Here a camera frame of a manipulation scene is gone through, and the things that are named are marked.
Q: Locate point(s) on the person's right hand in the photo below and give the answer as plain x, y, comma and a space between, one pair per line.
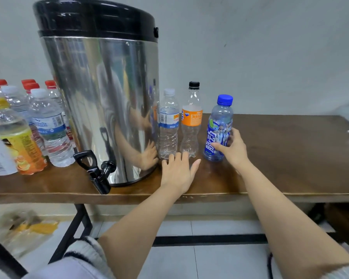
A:
237, 152

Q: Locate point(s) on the person's left hand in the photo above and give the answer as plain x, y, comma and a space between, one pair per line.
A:
177, 177

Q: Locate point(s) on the blue cap plastic bottle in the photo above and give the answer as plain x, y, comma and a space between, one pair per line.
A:
218, 127

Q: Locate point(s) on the slim blue label plastic bottle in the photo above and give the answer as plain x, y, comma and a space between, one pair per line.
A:
168, 125

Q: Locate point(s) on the orange label black cap bottle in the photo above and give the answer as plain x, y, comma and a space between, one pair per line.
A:
191, 122

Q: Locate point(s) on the stainless steel water dispenser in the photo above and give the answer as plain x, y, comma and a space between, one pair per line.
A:
99, 95

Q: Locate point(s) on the white cap blue label bottle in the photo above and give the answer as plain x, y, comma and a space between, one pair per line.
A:
51, 130

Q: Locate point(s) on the yellow label plastic bottle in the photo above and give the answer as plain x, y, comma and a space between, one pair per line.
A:
20, 145

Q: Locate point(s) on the green red label plastic bottle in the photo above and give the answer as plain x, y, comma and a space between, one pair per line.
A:
28, 80

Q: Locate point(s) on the white-cap blue-label bottle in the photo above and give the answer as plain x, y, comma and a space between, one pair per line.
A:
14, 98

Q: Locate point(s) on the person's right forearm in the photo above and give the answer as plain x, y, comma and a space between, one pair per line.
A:
291, 223

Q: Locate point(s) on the person's left forearm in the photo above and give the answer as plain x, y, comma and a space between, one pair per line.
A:
139, 238

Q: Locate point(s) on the yellow debris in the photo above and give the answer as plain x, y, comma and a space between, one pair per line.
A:
38, 227

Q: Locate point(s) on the black metal table frame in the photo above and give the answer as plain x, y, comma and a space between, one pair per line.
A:
209, 239

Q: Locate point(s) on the wooden stool with black frame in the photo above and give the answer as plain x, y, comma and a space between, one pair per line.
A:
343, 223

